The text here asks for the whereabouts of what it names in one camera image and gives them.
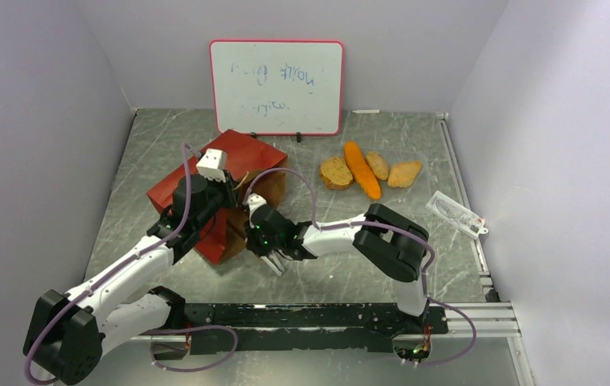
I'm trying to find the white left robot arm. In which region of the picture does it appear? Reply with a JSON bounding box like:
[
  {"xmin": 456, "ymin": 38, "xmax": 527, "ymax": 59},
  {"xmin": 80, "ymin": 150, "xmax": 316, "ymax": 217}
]
[{"xmin": 23, "ymin": 173, "xmax": 240, "ymax": 385}]

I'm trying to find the red paper bag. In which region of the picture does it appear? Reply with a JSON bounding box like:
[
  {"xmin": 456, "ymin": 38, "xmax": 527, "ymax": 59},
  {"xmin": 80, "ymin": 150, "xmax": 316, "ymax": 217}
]
[{"xmin": 171, "ymin": 129, "xmax": 288, "ymax": 264}]

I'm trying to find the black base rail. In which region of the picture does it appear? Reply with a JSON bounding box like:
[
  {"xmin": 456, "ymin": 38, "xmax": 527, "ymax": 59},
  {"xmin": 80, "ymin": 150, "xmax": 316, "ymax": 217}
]
[{"xmin": 153, "ymin": 302, "xmax": 448, "ymax": 355}]

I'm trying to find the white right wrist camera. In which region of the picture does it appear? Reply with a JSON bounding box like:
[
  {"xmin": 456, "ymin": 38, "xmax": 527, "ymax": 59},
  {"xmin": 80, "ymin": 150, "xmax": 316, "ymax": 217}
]
[{"xmin": 244, "ymin": 193, "xmax": 267, "ymax": 222}]

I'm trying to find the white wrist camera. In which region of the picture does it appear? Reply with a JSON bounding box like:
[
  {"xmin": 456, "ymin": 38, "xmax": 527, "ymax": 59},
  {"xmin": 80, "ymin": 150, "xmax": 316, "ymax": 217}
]
[
  {"xmin": 196, "ymin": 149, "xmax": 227, "ymax": 183},
  {"xmin": 244, "ymin": 193, "xmax": 267, "ymax": 222}
]

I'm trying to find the orange fake bread slice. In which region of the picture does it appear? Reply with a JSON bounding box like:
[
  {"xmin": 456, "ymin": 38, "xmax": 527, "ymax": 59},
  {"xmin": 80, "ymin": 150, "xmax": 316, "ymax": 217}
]
[{"xmin": 387, "ymin": 161, "xmax": 423, "ymax": 188}]

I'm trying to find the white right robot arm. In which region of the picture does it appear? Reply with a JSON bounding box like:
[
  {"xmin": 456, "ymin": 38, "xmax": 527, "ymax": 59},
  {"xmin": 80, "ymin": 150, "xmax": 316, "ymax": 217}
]
[{"xmin": 244, "ymin": 203, "xmax": 434, "ymax": 333}]

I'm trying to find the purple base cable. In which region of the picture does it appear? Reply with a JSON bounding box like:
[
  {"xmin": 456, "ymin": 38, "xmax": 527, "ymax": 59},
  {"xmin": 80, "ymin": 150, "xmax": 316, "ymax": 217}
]
[{"xmin": 149, "ymin": 325, "xmax": 239, "ymax": 373}]

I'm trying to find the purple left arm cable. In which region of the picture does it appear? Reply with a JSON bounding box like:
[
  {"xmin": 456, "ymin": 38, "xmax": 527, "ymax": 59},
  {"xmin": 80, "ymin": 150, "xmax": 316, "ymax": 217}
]
[{"xmin": 22, "ymin": 142, "xmax": 199, "ymax": 386}]

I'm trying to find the tan fake bread roll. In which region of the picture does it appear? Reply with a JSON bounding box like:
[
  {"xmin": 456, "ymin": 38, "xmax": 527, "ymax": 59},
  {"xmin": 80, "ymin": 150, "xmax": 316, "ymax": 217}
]
[{"xmin": 365, "ymin": 151, "xmax": 390, "ymax": 181}]

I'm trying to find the white printed card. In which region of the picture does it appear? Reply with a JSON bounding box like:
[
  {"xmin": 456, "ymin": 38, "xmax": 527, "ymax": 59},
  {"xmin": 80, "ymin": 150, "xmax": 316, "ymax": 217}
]
[{"xmin": 426, "ymin": 191, "xmax": 489, "ymax": 240}]

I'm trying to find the orange fake baguette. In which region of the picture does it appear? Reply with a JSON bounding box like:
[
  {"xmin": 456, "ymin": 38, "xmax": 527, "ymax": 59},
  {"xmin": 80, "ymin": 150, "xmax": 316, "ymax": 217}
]
[{"xmin": 343, "ymin": 141, "xmax": 382, "ymax": 199}]

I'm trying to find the pink framed whiteboard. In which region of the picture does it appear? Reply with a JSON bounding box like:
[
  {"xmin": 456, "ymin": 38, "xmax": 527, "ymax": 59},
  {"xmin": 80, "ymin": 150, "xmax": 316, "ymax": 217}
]
[{"xmin": 209, "ymin": 39, "xmax": 345, "ymax": 136}]

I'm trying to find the orange fake bread piece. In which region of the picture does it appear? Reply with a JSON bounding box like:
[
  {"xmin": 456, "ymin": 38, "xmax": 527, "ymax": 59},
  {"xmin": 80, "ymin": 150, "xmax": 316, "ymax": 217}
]
[{"xmin": 319, "ymin": 157, "xmax": 354, "ymax": 190}]

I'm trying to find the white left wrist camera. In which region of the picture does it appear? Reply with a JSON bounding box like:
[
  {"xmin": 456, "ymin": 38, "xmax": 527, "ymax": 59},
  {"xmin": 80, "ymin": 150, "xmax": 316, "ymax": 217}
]
[{"xmin": 196, "ymin": 149, "xmax": 227, "ymax": 183}]

